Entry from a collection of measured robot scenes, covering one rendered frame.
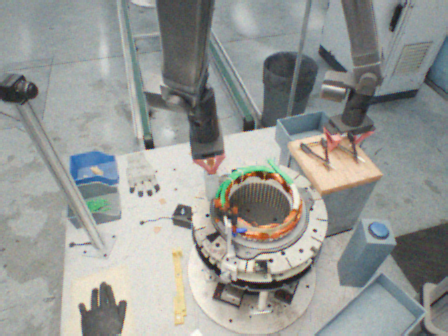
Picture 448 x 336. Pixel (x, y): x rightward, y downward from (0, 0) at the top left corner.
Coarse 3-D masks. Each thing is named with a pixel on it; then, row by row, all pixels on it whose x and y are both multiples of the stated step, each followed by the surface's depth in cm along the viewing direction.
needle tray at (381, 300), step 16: (368, 288) 72; (384, 288) 71; (400, 288) 67; (352, 304) 69; (368, 304) 69; (384, 304) 69; (400, 304) 69; (416, 304) 66; (336, 320) 67; (352, 320) 67; (368, 320) 67; (384, 320) 67; (400, 320) 67; (416, 320) 64
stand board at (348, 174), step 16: (288, 144) 99; (304, 160) 93; (336, 160) 93; (352, 160) 93; (368, 160) 93; (320, 176) 89; (336, 176) 89; (352, 176) 89; (368, 176) 89; (320, 192) 86
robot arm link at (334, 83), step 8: (328, 72) 81; (336, 72) 81; (344, 72) 80; (352, 72) 80; (328, 80) 80; (336, 80) 79; (344, 80) 79; (352, 80) 78; (360, 80) 74; (368, 80) 73; (376, 80) 73; (328, 88) 81; (336, 88) 80; (344, 88) 80; (360, 88) 75; (368, 88) 74; (320, 96) 83; (328, 96) 82; (336, 96) 81
